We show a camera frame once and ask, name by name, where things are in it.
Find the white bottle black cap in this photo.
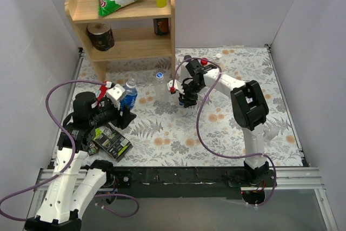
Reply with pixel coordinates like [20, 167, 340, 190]
[180, 55, 193, 80]

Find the wooden shelf unit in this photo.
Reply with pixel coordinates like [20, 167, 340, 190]
[64, 0, 175, 81]

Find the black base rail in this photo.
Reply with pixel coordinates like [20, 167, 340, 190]
[100, 167, 274, 200]

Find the dark can on shelf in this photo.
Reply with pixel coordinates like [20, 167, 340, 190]
[153, 18, 169, 36]

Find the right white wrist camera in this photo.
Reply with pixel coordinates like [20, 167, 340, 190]
[167, 80, 184, 95]

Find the purple candy packet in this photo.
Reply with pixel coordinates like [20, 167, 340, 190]
[88, 142, 99, 156]

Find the red rectangular box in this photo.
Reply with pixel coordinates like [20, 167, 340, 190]
[96, 81, 115, 101]

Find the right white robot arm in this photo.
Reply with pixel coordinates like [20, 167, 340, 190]
[167, 55, 269, 186]

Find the black green product box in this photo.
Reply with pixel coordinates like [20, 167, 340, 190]
[93, 124, 133, 162]

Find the beige pump lotion bottle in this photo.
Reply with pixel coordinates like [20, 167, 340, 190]
[213, 53, 222, 64]

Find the clear plastic bottle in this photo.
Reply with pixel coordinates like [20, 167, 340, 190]
[155, 75, 169, 102]

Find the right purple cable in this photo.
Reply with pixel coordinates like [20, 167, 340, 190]
[170, 57, 278, 206]

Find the blue label water bottle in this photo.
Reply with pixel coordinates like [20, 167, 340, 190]
[121, 78, 138, 111]

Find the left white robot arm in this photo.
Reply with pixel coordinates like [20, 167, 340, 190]
[24, 85, 136, 230]

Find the dark round canister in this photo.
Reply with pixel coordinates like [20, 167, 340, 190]
[87, 22, 115, 51]

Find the purple cable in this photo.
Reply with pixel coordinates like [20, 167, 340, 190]
[170, 57, 278, 206]
[0, 80, 140, 222]

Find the floral patterned table mat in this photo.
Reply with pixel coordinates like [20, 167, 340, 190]
[54, 47, 303, 167]

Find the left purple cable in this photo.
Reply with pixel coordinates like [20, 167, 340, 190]
[0, 80, 140, 222]

